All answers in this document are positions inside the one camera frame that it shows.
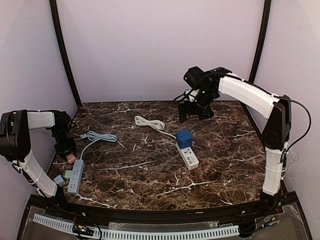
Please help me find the pink cube charger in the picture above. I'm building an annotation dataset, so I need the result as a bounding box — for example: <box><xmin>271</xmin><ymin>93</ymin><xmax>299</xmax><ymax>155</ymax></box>
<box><xmin>66</xmin><ymin>153</ymin><xmax>77</xmax><ymax>164</ymax></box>

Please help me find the light blue cable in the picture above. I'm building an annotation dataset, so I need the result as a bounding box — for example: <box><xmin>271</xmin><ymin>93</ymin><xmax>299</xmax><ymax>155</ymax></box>
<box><xmin>79</xmin><ymin>130</ymin><xmax>118</xmax><ymax>161</ymax></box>

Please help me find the green cube charger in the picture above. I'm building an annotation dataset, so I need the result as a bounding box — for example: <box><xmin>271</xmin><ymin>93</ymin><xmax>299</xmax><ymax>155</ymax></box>
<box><xmin>63</xmin><ymin>170</ymin><xmax>73</xmax><ymax>181</ymax></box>

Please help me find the dark blue cube plug adapter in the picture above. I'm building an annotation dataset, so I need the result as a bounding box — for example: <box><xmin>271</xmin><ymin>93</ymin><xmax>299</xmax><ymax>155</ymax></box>
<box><xmin>176</xmin><ymin>129</ymin><xmax>193</xmax><ymax>149</ymax></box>

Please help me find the white cable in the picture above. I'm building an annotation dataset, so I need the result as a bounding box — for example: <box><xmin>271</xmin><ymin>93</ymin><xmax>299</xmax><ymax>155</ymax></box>
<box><xmin>134</xmin><ymin>115</ymin><xmax>177</xmax><ymax>140</ymax></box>

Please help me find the light blue power strip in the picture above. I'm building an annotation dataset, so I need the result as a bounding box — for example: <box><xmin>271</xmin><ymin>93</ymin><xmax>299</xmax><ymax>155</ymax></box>
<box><xmin>67</xmin><ymin>159</ymin><xmax>84</xmax><ymax>195</ymax></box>

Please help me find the white power strip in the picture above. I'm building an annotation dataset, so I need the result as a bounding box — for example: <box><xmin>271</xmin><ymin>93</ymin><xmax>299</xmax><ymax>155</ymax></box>
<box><xmin>175</xmin><ymin>143</ymin><xmax>199</xmax><ymax>170</ymax></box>

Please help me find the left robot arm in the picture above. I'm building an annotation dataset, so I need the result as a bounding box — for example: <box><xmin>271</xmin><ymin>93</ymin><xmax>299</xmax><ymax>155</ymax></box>
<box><xmin>0</xmin><ymin>109</ymin><xmax>77</xmax><ymax>203</ymax></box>

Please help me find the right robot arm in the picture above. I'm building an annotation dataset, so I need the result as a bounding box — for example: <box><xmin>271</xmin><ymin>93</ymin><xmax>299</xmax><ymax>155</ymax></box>
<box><xmin>173</xmin><ymin>66</ymin><xmax>297</xmax><ymax>206</ymax></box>

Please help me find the light blue cube charger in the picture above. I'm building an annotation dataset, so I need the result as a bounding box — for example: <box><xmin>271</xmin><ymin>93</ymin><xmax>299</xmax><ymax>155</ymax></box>
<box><xmin>54</xmin><ymin>175</ymin><xmax>66</xmax><ymax>188</ymax></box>

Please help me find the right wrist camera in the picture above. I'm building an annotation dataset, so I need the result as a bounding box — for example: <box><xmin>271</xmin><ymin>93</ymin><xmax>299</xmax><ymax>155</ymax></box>
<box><xmin>183</xmin><ymin>66</ymin><xmax>205</xmax><ymax>90</ymax></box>

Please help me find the white slotted cable duct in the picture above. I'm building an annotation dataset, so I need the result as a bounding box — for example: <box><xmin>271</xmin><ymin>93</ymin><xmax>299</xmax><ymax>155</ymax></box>
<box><xmin>32</xmin><ymin>213</ymin><xmax>239</xmax><ymax>240</ymax></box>

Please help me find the right black frame post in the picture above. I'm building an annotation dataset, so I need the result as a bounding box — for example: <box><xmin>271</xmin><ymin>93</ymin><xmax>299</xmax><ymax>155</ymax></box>
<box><xmin>248</xmin><ymin>0</ymin><xmax>272</xmax><ymax>84</ymax></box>

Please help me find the black frame post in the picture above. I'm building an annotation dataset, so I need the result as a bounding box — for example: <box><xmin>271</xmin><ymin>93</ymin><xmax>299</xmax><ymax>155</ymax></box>
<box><xmin>248</xmin><ymin>0</ymin><xmax>272</xmax><ymax>84</ymax></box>
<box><xmin>49</xmin><ymin>0</ymin><xmax>82</xmax><ymax>108</ymax></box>

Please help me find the left black frame post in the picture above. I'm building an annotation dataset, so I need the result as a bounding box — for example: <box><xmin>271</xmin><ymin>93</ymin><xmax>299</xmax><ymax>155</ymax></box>
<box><xmin>49</xmin><ymin>0</ymin><xmax>82</xmax><ymax>108</ymax></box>

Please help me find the black front rail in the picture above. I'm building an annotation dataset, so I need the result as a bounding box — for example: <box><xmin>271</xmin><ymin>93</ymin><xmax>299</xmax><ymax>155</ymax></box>
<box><xmin>20</xmin><ymin>191</ymin><xmax>300</xmax><ymax>227</ymax></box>

